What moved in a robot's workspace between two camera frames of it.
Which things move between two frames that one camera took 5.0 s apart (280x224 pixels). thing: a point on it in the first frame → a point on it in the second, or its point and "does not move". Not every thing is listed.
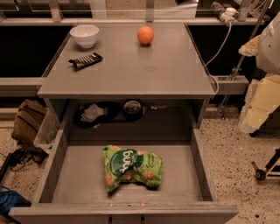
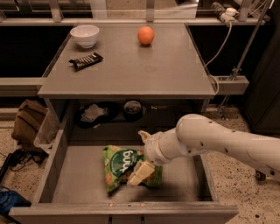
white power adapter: x=227 y=17 does not move
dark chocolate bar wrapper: x=86 y=60 does not move
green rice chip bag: x=122 y=164 does not move
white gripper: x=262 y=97 → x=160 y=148
